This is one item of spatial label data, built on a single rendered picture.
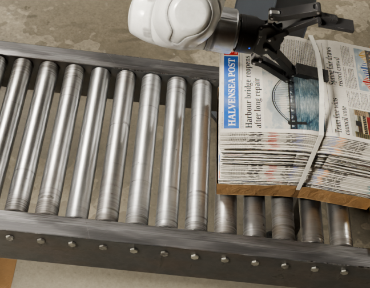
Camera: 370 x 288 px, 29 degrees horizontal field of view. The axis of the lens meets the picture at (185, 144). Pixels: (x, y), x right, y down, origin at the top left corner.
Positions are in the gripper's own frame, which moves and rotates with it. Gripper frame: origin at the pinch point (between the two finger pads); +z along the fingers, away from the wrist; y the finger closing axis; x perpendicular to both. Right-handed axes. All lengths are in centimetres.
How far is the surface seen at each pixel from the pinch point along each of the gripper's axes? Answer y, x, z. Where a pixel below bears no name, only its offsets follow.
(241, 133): 13.0, 14.3, -15.7
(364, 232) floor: 111, -31, 55
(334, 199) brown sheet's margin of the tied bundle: 30.7, 14.1, 10.3
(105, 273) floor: 117, -5, -34
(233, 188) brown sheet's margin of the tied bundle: 31.8, 14.5, -12.7
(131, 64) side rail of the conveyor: 38, -23, -38
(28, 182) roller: 39, 16, -57
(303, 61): 10.7, -6.5, -2.7
